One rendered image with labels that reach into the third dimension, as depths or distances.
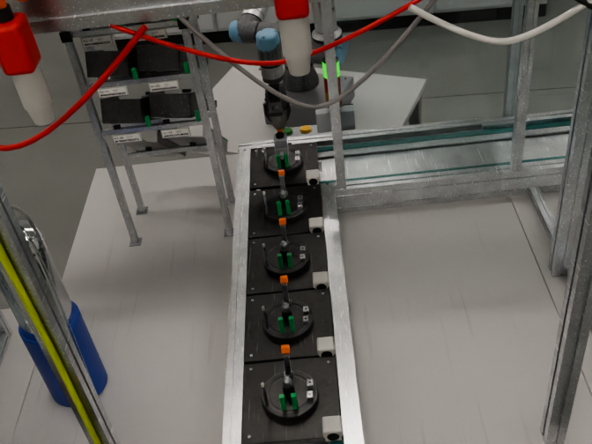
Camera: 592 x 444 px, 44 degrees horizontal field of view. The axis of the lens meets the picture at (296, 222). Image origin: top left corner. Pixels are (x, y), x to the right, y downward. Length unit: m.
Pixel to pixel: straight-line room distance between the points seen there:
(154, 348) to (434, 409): 0.81
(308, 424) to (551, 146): 1.41
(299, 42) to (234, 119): 2.06
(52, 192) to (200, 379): 2.61
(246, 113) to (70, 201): 1.60
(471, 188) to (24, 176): 3.00
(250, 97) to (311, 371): 1.61
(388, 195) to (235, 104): 0.98
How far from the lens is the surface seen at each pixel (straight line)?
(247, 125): 3.01
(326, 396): 1.84
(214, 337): 2.16
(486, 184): 2.51
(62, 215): 4.29
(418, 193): 2.48
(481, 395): 1.98
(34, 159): 4.87
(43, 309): 1.49
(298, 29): 1.02
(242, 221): 2.36
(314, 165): 2.54
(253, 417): 1.83
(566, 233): 2.19
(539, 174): 2.55
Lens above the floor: 2.44
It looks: 40 degrees down
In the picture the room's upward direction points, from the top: 8 degrees counter-clockwise
